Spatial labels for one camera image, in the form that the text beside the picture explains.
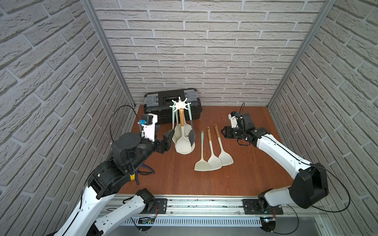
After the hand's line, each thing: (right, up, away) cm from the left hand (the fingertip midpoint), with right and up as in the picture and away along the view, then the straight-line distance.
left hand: (170, 125), depth 57 cm
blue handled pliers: (-21, -29, +29) cm, 46 cm away
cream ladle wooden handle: (+3, -12, +27) cm, 29 cm away
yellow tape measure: (-25, -30, +25) cm, 47 cm away
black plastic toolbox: (-14, +13, +41) cm, 45 cm away
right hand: (+29, -4, +28) cm, 40 cm away
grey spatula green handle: (+8, -6, +32) cm, 33 cm away
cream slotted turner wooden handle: (+29, -22, +32) cm, 48 cm away
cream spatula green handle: (+14, -25, +30) cm, 41 cm away
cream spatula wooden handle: (+22, -24, +32) cm, 46 cm away
